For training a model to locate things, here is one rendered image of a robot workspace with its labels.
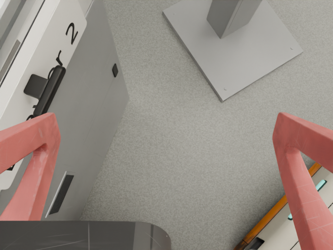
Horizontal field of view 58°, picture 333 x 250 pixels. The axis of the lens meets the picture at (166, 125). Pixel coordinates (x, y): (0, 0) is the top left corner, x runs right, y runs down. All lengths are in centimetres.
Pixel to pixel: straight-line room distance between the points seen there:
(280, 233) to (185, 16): 98
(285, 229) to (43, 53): 93
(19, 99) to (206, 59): 106
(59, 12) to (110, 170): 93
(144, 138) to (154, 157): 9
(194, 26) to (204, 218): 84
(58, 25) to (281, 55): 118
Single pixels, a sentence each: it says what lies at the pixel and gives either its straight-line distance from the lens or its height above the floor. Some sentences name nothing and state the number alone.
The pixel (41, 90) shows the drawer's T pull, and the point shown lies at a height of 91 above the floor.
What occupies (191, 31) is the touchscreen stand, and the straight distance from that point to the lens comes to 143.
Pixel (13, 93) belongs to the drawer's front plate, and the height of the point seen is 93.
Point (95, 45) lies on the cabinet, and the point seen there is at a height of 69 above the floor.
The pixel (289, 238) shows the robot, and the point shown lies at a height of 28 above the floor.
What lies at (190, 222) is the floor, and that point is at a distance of 130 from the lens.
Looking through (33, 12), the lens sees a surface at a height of 94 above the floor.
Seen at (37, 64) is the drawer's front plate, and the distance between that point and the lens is 44.
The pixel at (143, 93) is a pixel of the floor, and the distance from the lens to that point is 134.
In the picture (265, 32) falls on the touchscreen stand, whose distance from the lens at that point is 151.
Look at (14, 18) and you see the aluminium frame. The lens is 40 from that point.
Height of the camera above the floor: 128
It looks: 79 degrees down
